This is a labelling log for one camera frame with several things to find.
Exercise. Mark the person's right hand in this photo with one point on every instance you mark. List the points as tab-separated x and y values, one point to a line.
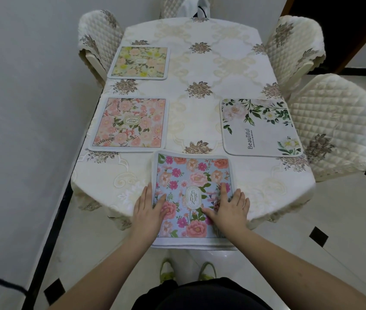
231	216

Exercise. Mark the person's left hand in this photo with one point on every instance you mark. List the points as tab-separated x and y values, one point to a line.
147	219

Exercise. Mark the red blue floral placemat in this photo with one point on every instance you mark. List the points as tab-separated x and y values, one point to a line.
189	177

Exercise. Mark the white green-leaf floral placemat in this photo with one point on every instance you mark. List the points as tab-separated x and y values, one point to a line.
260	138

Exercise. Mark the pink floral placemat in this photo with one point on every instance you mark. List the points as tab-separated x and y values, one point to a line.
131	125

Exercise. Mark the yellow green floral placemat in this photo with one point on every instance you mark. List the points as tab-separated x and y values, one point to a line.
137	62

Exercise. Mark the person's left forearm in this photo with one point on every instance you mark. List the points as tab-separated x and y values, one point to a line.
105	280

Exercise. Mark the person's right forearm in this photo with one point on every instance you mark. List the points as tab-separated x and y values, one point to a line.
299	274

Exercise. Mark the person's black trousers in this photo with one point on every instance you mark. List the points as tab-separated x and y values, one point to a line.
202	297

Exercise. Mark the cloth-covered dining table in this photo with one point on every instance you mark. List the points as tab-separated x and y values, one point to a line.
195	125

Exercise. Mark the quilted chair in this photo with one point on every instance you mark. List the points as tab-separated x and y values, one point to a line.
100	38
292	48
168	6
334	119

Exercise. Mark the table with cream tablecloth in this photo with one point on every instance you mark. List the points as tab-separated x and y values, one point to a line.
267	190

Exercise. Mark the dark wooden door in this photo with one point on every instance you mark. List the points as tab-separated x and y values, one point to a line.
331	25

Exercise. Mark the brown wooden door frame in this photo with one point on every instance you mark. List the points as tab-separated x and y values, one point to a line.
364	38

